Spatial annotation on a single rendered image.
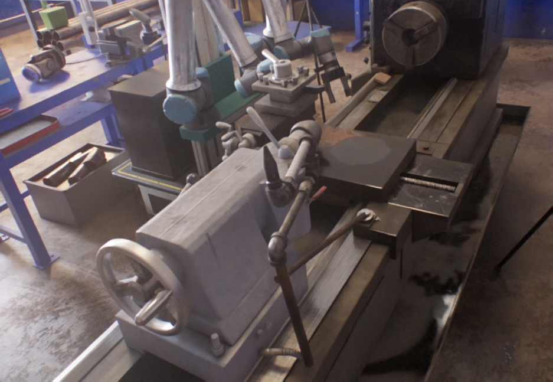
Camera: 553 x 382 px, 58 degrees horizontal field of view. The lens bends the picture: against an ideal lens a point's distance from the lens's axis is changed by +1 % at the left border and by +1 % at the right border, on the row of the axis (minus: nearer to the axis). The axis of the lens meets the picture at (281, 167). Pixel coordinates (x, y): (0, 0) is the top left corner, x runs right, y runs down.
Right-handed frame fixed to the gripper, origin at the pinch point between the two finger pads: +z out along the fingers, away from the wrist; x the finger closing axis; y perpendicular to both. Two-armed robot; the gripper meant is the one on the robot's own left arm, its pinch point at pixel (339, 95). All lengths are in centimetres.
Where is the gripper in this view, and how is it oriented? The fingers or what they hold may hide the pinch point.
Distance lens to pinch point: 249.6
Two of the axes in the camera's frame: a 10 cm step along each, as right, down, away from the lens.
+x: 6.6, -3.5, 6.6
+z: 3.3, 9.3, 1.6
